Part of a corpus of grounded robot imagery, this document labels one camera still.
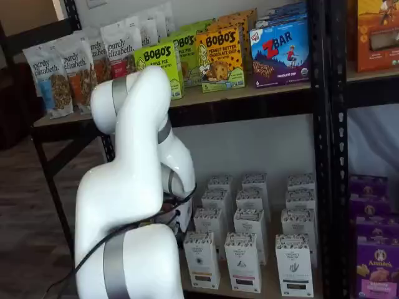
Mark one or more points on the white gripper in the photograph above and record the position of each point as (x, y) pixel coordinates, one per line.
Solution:
(185, 215)

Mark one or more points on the white illustrated book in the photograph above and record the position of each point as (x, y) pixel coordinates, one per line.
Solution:
(199, 261)

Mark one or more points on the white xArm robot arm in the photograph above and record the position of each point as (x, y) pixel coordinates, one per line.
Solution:
(124, 155)

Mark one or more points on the white pasta box yellow strip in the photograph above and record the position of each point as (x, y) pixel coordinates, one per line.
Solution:
(215, 201)
(219, 183)
(207, 222)

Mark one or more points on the white pasta box pink strip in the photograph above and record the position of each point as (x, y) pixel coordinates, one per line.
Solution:
(249, 221)
(243, 264)
(254, 182)
(251, 199)

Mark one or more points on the white pasta box grey strip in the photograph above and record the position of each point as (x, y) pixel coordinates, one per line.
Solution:
(293, 268)
(300, 199)
(297, 222)
(300, 182)

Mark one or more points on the green Bobo's apple pie box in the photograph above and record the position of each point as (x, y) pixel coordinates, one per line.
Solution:
(188, 62)
(156, 54)
(199, 26)

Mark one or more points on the yellow Bobo's peanut butter box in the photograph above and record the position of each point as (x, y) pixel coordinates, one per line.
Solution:
(218, 62)
(227, 25)
(240, 15)

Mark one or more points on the black metal shelf rack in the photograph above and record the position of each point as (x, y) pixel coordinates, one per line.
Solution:
(318, 124)
(338, 93)

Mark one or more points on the purple Annie's box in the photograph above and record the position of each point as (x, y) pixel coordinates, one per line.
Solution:
(368, 185)
(368, 207)
(377, 274)
(377, 232)

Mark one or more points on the blue Z Bar box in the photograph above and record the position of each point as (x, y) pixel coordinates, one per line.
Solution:
(280, 15)
(277, 56)
(290, 5)

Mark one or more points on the orange snack box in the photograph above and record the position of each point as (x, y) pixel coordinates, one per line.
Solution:
(374, 37)

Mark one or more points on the orange label granola bag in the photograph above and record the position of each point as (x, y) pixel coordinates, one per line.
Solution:
(78, 78)
(99, 53)

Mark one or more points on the red label granola bag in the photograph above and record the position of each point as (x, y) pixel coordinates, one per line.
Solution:
(120, 53)

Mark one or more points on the white granola bag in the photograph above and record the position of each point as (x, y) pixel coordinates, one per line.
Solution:
(132, 23)
(148, 31)
(164, 18)

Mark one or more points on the blue label granola bag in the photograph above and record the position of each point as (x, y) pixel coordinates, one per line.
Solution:
(46, 81)

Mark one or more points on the dark brown furniture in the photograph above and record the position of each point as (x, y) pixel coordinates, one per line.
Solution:
(18, 109)

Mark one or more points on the pale plastic sheet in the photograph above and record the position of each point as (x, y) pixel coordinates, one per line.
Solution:
(374, 140)

